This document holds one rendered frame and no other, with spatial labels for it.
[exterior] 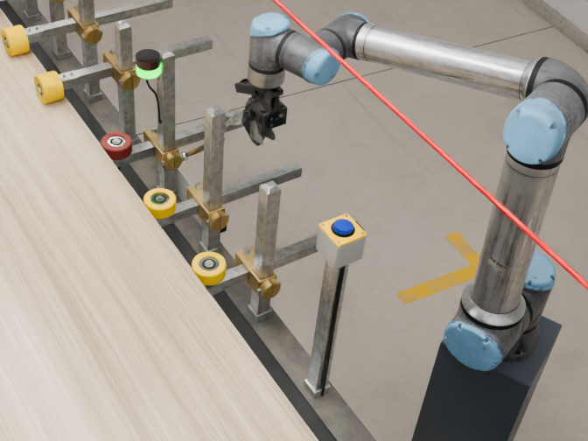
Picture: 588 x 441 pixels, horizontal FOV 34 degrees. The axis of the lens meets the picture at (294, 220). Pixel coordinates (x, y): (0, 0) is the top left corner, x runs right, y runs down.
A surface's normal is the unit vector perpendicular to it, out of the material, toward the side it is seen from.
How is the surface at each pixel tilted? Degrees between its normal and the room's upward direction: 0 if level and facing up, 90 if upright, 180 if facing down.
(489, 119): 0
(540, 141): 82
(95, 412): 0
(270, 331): 0
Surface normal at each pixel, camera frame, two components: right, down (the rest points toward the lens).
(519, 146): -0.59, 0.41
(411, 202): 0.08, -0.72
